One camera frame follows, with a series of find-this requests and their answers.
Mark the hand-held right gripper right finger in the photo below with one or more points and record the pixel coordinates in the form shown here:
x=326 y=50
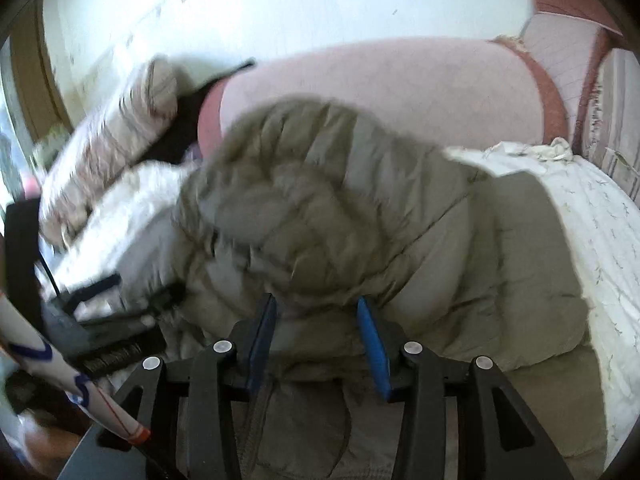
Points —
x=374 y=347

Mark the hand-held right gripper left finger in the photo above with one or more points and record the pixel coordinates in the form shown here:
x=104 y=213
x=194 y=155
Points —
x=260 y=340

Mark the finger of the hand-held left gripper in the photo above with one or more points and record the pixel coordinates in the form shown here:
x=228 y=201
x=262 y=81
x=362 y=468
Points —
x=100 y=285
x=165 y=300

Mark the olive quilted hooded jacket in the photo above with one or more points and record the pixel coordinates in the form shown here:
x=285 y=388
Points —
x=325 y=220

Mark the black flat object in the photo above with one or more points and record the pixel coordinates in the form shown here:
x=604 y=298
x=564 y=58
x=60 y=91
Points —
x=22 y=250

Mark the white printed tube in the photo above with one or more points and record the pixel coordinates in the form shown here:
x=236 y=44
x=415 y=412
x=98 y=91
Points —
x=30 y=340

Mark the striped floral pillow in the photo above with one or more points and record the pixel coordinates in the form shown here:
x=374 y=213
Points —
x=110 y=150

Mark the black cloth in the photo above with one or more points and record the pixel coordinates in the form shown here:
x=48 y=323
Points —
x=180 y=125

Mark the wooden door with glass pane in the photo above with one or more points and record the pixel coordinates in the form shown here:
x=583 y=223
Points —
x=30 y=60

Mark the white patterned bed sheet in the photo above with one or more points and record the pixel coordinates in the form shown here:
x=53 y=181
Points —
x=590 y=240

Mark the crumpled cream cloth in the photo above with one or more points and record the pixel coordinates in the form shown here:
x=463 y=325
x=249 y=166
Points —
x=545 y=150

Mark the pink bolster cushion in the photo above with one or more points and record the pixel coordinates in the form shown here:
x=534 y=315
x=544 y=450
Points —
x=375 y=80

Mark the large striped floral cushion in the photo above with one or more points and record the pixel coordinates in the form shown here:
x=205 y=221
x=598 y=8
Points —
x=615 y=110

